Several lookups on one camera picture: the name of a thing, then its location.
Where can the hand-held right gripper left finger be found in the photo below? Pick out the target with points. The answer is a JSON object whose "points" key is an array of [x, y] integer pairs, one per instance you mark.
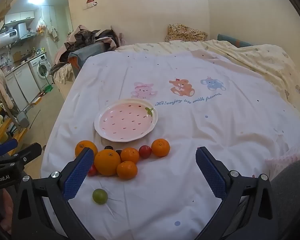
{"points": [[78, 173]]}

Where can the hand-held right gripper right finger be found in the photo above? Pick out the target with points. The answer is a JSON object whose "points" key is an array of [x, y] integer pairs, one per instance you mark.
{"points": [[210, 175]]}

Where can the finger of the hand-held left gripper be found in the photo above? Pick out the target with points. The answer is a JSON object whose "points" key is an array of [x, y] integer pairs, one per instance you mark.
{"points": [[27, 153], [5, 147]]}

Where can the large orange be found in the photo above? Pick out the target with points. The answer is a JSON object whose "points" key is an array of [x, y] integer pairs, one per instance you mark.
{"points": [[107, 162], [83, 145]]}

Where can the dark purple cherry tomato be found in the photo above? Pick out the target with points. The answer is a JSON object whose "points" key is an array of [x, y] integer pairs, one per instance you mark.
{"points": [[108, 147]]}

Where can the small orange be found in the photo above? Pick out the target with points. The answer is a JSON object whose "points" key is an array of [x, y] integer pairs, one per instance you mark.
{"points": [[160, 147], [130, 155], [127, 170]]}

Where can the white plate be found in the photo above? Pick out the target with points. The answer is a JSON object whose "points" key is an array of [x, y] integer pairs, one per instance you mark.
{"points": [[126, 120]]}

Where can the red cherry tomato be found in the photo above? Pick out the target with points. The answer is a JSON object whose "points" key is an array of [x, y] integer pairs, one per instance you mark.
{"points": [[145, 151], [92, 171]]}

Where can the yellow wooden shelf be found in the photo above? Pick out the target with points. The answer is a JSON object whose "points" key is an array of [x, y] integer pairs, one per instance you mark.
{"points": [[0, 125]]}

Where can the green cherry tomato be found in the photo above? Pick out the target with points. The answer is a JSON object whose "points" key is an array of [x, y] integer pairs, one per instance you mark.
{"points": [[100, 196]]}

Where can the hanging beige cloth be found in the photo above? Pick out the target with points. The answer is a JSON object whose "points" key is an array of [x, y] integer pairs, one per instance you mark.
{"points": [[1, 85]]}

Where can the white floor cabinet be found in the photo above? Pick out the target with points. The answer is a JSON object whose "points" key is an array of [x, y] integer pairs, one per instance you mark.
{"points": [[22, 82]]}

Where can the green dustpan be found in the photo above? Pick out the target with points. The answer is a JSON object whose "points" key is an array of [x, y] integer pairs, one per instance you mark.
{"points": [[49, 88]]}

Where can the person's grey trouser leg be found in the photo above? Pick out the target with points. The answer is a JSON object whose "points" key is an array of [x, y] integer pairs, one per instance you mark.
{"points": [[292, 192]]}

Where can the white washing machine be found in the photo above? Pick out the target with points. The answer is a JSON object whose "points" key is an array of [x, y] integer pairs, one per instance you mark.
{"points": [[41, 68]]}

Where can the floral beige cloth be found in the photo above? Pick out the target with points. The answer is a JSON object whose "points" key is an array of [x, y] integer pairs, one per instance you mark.
{"points": [[62, 73]]}

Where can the white cartoon animal blanket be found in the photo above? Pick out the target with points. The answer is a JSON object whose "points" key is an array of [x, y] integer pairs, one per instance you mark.
{"points": [[177, 92]]}

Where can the white water heater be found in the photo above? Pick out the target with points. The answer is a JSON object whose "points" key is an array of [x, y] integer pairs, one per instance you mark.
{"points": [[5, 37]]}

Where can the folded grey blue jeans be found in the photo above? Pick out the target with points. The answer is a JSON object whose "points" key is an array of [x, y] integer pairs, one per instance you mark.
{"points": [[86, 52]]}

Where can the orange hanging plastic bag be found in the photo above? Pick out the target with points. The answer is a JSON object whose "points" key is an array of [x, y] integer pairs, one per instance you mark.
{"points": [[41, 25]]}

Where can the pile of dark clothes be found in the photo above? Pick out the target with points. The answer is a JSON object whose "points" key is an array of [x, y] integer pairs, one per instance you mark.
{"points": [[90, 38]]}

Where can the pale yellow printed quilt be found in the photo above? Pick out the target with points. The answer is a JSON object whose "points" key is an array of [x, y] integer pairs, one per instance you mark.
{"points": [[265, 55]]}

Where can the blue pillow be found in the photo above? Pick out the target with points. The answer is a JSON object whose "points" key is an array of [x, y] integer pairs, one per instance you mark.
{"points": [[230, 40]]}

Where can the floral yellow pillow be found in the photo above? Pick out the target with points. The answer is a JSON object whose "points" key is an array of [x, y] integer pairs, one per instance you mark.
{"points": [[185, 33]]}

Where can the white wall cabinets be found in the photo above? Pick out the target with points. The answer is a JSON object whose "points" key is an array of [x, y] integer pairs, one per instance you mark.
{"points": [[20, 17]]}

